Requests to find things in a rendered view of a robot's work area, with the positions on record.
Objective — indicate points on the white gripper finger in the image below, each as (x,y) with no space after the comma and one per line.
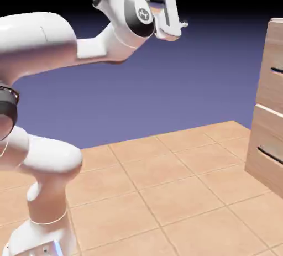
(184,24)

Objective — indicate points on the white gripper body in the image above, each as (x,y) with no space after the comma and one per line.
(173,17)

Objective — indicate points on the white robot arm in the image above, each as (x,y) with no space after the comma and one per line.
(44,39)

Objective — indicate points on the light wood cabinet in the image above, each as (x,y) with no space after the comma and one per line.
(274,28)

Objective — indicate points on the light wood drawer front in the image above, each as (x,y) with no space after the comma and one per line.
(263,132)
(270,90)

